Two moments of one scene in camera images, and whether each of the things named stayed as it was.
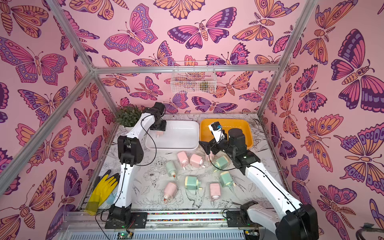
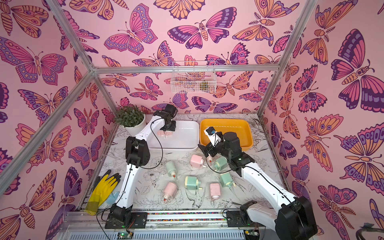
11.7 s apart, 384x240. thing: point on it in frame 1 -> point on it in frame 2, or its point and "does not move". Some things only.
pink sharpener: x=158 y=133 does not move
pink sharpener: x=183 y=159 -> x=167 y=133
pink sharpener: x=211 y=157 does not move
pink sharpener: x=170 y=191 does not move
